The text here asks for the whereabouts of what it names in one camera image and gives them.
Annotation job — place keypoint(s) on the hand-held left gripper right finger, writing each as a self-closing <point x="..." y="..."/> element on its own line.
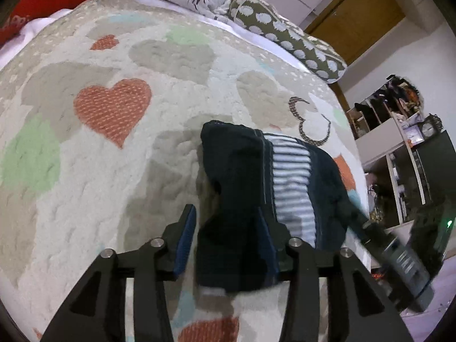
<point x="269" y="245"/>

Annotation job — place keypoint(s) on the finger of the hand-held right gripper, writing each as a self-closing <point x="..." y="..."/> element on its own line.
<point x="356" y="217"/>

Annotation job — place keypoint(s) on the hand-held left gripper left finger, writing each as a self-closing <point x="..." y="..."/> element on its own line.
<point x="185" y="242"/>

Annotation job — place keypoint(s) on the navy striped pants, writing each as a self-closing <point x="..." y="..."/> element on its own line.
<point x="228" y="185"/>

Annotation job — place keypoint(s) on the cluttered white shelf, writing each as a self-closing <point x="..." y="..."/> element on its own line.
<point x="377" y="139"/>

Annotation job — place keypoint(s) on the dark cabinet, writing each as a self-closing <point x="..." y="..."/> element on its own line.
<point x="438" y="171"/>

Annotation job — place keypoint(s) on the heart-patterned quilt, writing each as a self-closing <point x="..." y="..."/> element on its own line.
<point x="89" y="203"/>

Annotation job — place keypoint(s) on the dark table clock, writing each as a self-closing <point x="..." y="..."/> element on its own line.
<point x="429" y="126"/>

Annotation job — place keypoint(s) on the wooden door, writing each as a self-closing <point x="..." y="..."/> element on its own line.
<point x="356" y="25"/>

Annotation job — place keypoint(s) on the olive dotted pillow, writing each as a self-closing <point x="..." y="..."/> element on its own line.
<point x="285" y="32"/>

